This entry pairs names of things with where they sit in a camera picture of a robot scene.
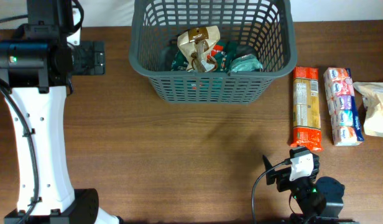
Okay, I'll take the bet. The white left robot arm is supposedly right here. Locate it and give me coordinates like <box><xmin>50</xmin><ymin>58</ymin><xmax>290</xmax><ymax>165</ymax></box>
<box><xmin>0</xmin><ymin>0</ymin><xmax>122</xmax><ymax>224</ymax></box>

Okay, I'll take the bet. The orange spaghetti packet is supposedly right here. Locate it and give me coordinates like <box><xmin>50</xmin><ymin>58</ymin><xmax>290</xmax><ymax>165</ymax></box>
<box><xmin>291</xmin><ymin>67</ymin><xmax>323</xmax><ymax>152</ymax></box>

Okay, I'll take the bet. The light teal small packet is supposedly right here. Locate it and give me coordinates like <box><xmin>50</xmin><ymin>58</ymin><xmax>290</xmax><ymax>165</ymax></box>
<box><xmin>229</xmin><ymin>54</ymin><xmax>263</xmax><ymax>72</ymax></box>

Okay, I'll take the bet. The grey plastic basket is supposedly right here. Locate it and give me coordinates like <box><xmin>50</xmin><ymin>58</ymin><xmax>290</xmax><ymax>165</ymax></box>
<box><xmin>129</xmin><ymin>0</ymin><xmax>297</xmax><ymax>104</ymax></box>

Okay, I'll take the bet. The green Nescafe coffee bag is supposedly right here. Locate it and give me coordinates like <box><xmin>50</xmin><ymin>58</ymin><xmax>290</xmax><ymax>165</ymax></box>
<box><xmin>170</xmin><ymin>40</ymin><xmax>237</xmax><ymax>78</ymax></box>

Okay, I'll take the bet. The beige paper pouch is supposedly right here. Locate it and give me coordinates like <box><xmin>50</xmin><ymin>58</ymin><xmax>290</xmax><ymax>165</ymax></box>
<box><xmin>353</xmin><ymin>82</ymin><xmax>383</xmax><ymax>138</ymax></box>

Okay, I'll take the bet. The beige Pantree snack bag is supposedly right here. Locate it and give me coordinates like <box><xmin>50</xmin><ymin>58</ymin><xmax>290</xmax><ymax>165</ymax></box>
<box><xmin>177</xmin><ymin>26</ymin><xmax>220</xmax><ymax>72</ymax></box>

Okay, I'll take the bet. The Kleenex tissue multipack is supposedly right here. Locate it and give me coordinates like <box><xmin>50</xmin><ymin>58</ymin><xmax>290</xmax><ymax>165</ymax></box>
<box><xmin>323</xmin><ymin>67</ymin><xmax>364</xmax><ymax>146</ymax></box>

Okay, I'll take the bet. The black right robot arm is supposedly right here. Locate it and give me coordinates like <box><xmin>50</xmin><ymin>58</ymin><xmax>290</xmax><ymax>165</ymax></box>
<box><xmin>262</xmin><ymin>146</ymin><xmax>357</xmax><ymax>224</ymax></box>

